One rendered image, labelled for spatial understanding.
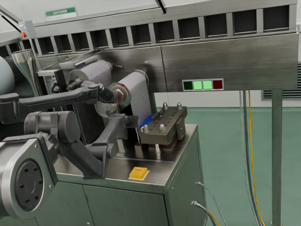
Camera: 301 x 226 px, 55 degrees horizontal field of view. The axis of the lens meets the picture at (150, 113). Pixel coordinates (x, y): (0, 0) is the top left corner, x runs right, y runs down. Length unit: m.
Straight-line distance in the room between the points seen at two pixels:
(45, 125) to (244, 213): 2.09
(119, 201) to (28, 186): 1.10
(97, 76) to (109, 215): 0.81
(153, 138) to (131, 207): 0.39
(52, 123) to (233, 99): 3.75
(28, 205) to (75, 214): 1.35
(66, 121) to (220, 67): 1.19
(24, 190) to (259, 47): 1.39
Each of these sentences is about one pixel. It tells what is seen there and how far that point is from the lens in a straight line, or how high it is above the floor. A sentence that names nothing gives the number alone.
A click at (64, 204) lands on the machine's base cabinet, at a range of 1.92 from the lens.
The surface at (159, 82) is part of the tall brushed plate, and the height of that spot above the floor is 1.21.
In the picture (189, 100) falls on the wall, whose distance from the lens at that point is 4.44.
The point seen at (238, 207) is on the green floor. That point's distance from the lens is 2.62.
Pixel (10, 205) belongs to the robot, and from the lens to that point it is 0.53.
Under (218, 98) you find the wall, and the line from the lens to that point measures 4.32.
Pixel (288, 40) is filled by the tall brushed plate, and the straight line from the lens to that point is 1.66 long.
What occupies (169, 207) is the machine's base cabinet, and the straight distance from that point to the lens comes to 1.52.
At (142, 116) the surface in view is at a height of 1.07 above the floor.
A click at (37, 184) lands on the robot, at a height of 1.44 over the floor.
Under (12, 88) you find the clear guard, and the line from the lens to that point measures 2.34.
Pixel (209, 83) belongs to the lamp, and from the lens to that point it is 1.75.
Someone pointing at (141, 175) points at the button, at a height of 0.92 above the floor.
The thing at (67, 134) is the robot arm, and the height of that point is 1.46.
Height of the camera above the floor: 1.73
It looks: 22 degrees down
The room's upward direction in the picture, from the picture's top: 10 degrees counter-clockwise
